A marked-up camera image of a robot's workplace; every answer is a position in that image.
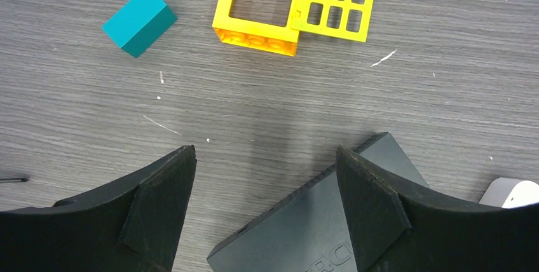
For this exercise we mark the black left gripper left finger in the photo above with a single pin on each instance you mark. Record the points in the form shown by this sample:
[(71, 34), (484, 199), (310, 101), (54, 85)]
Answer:
[(133, 223)]

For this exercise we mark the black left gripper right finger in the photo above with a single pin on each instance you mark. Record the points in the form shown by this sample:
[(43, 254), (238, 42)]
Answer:
[(398, 225)]

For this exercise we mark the black network switch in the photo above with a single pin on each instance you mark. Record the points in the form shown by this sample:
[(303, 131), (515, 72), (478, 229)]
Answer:
[(305, 231)]

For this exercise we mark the white square switch box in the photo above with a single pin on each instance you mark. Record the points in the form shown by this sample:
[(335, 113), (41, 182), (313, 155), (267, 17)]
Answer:
[(510, 193)]

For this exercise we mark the teal toy block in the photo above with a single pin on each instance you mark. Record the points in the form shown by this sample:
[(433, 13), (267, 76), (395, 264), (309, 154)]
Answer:
[(138, 24)]

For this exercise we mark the yellow toy window frame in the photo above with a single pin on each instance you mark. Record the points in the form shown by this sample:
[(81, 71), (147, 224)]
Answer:
[(256, 24)]

